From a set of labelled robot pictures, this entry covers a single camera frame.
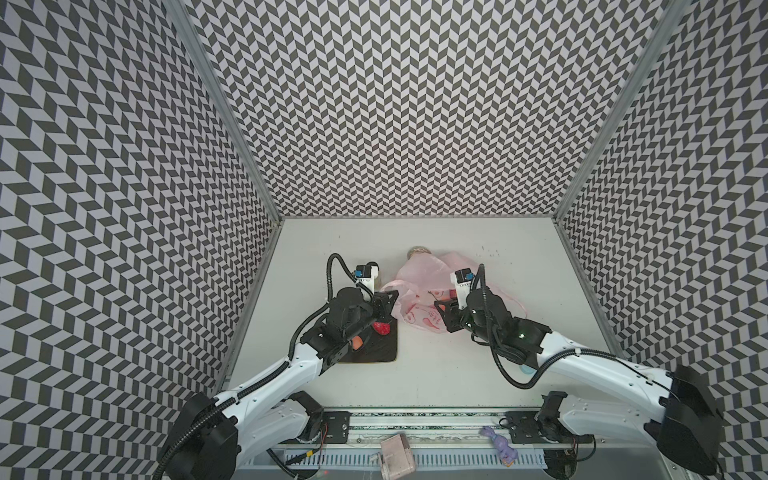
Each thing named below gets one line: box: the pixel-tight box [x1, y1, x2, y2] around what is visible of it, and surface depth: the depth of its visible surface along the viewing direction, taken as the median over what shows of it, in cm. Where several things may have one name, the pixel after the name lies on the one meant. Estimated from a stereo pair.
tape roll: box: [407, 246, 433, 260], surface depth 110 cm
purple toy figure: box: [479, 426, 519, 467], surface depth 71 cm
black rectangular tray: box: [339, 315, 398, 363], surface depth 86 cm
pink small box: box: [379, 434, 416, 480], surface depth 66 cm
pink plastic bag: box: [380, 252, 476, 333], surface depth 88 cm
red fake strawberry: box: [372, 322, 391, 336], surface depth 88 cm
